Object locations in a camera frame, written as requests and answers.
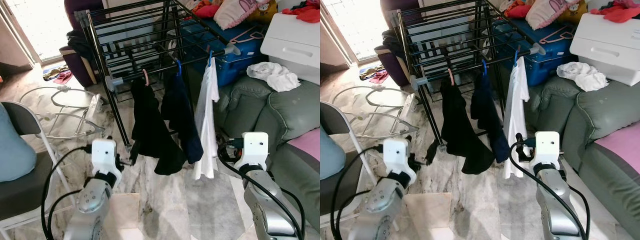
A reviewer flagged red cloth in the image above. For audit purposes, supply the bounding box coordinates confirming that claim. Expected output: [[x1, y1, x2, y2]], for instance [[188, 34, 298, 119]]
[[590, 0, 640, 24], [282, 0, 320, 24]]

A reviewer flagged blue suitcase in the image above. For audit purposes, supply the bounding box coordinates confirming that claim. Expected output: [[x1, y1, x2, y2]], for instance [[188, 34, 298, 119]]
[[179, 17, 266, 88], [492, 17, 576, 87]]

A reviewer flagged colourful crumpled cloth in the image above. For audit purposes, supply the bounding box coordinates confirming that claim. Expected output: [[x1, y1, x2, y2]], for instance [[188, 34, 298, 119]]
[[359, 65, 390, 85], [42, 65, 73, 85]]

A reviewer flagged pink rabbit pillow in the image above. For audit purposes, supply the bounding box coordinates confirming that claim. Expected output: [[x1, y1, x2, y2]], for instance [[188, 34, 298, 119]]
[[212, 0, 273, 31], [525, 0, 583, 31]]

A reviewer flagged grey-green sofa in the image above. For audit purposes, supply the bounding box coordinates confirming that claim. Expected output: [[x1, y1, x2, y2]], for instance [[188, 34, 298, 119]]
[[527, 75, 640, 240], [215, 75, 320, 231]]

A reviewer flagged red-orange cloth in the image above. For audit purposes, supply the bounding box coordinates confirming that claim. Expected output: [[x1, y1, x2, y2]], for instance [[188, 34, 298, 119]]
[[190, 0, 221, 20], [502, 0, 533, 20]]

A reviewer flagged white shirt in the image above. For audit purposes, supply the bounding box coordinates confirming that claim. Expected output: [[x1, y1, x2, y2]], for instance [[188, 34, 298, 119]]
[[502, 56, 531, 180], [192, 57, 221, 181]]

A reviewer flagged white wire bouncer frame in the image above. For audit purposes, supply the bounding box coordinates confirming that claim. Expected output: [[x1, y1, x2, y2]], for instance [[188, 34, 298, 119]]
[[19, 85, 108, 141], [332, 85, 421, 141]]

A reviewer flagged purple stool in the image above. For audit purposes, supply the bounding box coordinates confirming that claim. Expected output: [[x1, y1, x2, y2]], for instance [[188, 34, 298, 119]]
[[59, 45, 98, 88], [374, 45, 408, 88]]

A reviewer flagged navy blue garment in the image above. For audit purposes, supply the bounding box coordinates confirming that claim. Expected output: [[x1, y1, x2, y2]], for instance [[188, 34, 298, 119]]
[[470, 74, 511, 165], [161, 72, 205, 165]]

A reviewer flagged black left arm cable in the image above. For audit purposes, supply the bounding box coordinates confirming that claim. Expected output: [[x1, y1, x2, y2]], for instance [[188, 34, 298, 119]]
[[331, 145, 386, 240], [40, 145, 93, 240]]

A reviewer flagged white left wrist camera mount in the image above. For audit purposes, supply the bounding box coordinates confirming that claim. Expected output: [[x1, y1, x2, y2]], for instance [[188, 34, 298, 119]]
[[90, 139, 124, 187], [383, 138, 417, 187]]

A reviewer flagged white crumpled cloth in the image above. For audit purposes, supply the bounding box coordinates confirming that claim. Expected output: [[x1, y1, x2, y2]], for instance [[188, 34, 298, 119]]
[[246, 61, 302, 93], [556, 61, 610, 92]]

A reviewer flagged grey folding chair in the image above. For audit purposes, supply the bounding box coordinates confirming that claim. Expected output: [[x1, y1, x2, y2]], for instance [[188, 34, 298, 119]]
[[0, 100, 78, 236], [320, 100, 386, 231]]

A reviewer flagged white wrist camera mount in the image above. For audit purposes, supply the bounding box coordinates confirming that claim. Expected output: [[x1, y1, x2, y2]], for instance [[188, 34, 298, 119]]
[[235, 131, 270, 173], [90, 139, 124, 187], [383, 138, 417, 187], [529, 131, 561, 173]]

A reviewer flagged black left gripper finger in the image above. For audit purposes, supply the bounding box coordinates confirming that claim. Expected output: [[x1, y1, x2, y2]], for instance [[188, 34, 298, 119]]
[[425, 142, 443, 165], [129, 143, 146, 166]]

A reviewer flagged black metal drying rack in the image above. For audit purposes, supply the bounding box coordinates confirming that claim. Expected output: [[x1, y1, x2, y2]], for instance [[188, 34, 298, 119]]
[[75, 0, 242, 152], [390, 0, 547, 151]]

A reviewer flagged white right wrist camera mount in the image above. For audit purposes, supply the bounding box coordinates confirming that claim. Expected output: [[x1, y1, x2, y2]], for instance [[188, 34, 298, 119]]
[[529, 131, 561, 173], [235, 131, 270, 173]]

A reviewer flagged pink blanket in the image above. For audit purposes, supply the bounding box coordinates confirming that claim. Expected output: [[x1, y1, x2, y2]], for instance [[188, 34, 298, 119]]
[[594, 122, 640, 176], [287, 127, 320, 163]]

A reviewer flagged purple garment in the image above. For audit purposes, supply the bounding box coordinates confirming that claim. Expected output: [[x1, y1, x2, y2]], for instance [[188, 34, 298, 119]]
[[379, 0, 423, 16], [64, 0, 108, 18]]

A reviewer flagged black garment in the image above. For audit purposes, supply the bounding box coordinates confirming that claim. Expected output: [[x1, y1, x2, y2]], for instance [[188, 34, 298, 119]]
[[129, 77, 188, 176], [439, 80, 497, 176]]

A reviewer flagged light blue cushion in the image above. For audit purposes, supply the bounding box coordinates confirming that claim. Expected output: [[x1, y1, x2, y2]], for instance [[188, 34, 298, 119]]
[[320, 127, 346, 181], [0, 102, 38, 183]]

